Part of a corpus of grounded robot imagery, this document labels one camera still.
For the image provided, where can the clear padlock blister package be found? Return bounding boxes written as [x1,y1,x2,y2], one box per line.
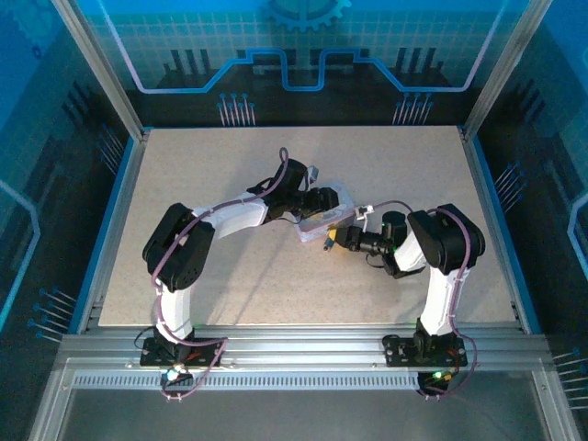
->
[295,180,356,243]

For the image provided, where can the right base connector cluster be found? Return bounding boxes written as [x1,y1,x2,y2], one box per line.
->
[418,366,456,390]

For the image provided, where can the base connector cluster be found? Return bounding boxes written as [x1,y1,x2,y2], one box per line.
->
[418,366,456,390]
[161,364,195,388]

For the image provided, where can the left base connector cluster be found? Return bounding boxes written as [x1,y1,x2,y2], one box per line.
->
[161,364,195,388]

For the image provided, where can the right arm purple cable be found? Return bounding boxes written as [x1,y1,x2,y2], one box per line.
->
[366,199,481,401]

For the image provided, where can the aluminium front frame rail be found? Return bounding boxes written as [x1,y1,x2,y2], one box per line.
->
[58,322,552,370]

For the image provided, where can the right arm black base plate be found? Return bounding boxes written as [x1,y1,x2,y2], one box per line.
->
[381,334,469,368]

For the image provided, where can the aluminium table side rail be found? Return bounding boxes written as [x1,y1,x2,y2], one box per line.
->
[458,124,538,332]
[68,127,152,335]

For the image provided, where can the slotted grey cable duct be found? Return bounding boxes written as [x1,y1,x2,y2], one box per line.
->
[72,372,463,392]

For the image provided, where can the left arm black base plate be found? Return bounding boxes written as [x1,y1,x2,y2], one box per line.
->
[139,336,225,368]

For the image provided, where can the aluminium frame post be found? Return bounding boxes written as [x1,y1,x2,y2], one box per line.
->
[49,0,149,141]
[460,0,555,141]

